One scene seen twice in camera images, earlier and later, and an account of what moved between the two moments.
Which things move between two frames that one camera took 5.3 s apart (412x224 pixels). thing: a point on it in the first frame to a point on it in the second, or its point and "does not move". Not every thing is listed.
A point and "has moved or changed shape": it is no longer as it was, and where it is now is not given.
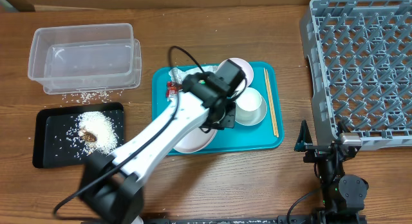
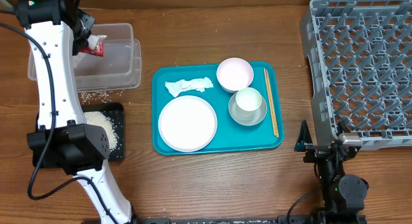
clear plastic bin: (85, 58) does not move
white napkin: (178, 76) has moved or changed shape
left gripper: (229, 118) to (89, 22)
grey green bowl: (253, 117) does not move
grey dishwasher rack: (361, 52) does not move
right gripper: (316, 151) does not move
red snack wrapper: (172, 88) to (98, 50)
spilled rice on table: (91, 97) does not move
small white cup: (249, 99) does not move
